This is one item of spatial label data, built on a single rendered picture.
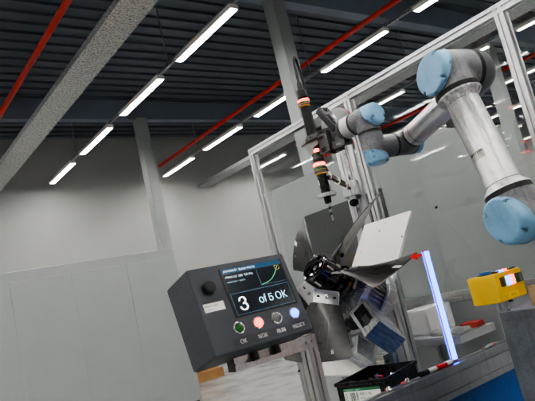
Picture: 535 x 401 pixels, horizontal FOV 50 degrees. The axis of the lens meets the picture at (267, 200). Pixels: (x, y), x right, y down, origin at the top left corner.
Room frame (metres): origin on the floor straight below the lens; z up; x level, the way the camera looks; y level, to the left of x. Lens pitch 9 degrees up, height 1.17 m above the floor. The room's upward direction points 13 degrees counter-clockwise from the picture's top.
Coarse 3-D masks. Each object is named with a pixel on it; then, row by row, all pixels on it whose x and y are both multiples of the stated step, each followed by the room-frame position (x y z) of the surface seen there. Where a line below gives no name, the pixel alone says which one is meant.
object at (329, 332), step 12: (312, 312) 1.99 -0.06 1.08; (324, 312) 1.99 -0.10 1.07; (336, 312) 1.99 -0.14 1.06; (312, 324) 1.96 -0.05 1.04; (324, 324) 1.96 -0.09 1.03; (336, 324) 1.96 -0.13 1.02; (324, 336) 1.93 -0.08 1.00; (336, 336) 1.92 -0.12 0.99; (324, 348) 1.89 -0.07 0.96; (336, 348) 1.89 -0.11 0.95; (348, 348) 1.88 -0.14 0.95; (300, 360) 1.89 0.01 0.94; (324, 360) 1.87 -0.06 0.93
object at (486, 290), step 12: (480, 276) 1.88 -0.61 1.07; (492, 276) 1.84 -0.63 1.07; (504, 276) 1.87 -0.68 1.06; (480, 288) 1.88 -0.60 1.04; (492, 288) 1.85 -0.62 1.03; (504, 288) 1.86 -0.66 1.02; (516, 288) 1.90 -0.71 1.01; (480, 300) 1.89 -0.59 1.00; (492, 300) 1.86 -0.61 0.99; (504, 300) 1.85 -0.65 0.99
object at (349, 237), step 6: (372, 204) 2.17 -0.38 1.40; (366, 210) 2.09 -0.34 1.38; (360, 216) 2.05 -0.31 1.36; (366, 216) 2.20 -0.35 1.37; (354, 222) 2.04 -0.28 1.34; (360, 222) 2.13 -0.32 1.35; (354, 228) 2.11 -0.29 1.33; (348, 234) 2.08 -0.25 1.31; (354, 234) 2.15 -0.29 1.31; (342, 240) 2.07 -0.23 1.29; (348, 240) 2.13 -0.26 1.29; (348, 246) 2.15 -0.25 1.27
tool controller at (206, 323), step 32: (192, 288) 1.19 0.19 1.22; (224, 288) 1.23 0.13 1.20; (256, 288) 1.28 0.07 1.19; (288, 288) 1.33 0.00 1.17; (192, 320) 1.21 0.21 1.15; (224, 320) 1.20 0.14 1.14; (288, 320) 1.29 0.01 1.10; (192, 352) 1.23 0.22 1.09; (224, 352) 1.17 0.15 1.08; (256, 352) 1.28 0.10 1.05
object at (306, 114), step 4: (300, 108) 2.02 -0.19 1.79; (304, 108) 2.01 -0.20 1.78; (308, 108) 2.01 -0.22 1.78; (304, 112) 2.01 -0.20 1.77; (308, 112) 2.01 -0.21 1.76; (304, 116) 2.01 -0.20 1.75; (308, 116) 2.01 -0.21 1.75; (304, 120) 2.01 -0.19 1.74; (308, 120) 2.01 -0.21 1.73; (312, 120) 2.01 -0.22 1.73; (304, 124) 2.02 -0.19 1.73; (308, 124) 2.01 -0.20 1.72; (312, 124) 2.01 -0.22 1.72; (308, 128) 2.01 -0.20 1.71; (312, 128) 2.01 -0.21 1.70; (308, 132) 2.01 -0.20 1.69; (312, 132) 2.01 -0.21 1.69; (316, 160) 2.01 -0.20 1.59; (320, 160) 2.01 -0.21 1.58
